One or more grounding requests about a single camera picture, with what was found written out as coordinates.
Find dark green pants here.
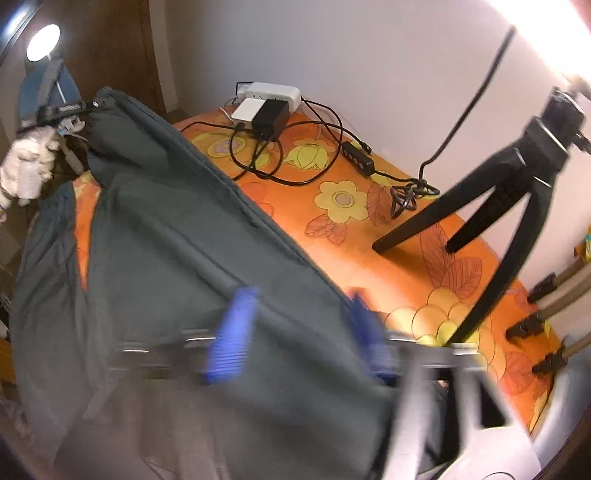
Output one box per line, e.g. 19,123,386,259
10,88,405,479

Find left hand white glove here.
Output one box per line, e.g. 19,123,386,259
1,126,59,211

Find blue plastic chair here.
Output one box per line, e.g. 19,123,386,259
17,59,82,129

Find white clip-on desk lamp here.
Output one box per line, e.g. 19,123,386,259
26,24,61,62

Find wooden door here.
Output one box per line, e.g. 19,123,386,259
1,1,166,120

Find orange floral bed cover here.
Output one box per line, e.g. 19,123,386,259
71,104,562,432

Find white power adapter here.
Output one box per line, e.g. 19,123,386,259
230,98,264,128

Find white power strip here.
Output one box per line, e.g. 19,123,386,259
236,82,301,113

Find black power adapter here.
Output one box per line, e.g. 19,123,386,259
252,99,290,140

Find small black tripod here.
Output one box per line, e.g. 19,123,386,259
372,79,590,345

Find black cable with inline switch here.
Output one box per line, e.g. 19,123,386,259
180,98,441,220

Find bright ring light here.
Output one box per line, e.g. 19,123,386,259
487,0,590,84

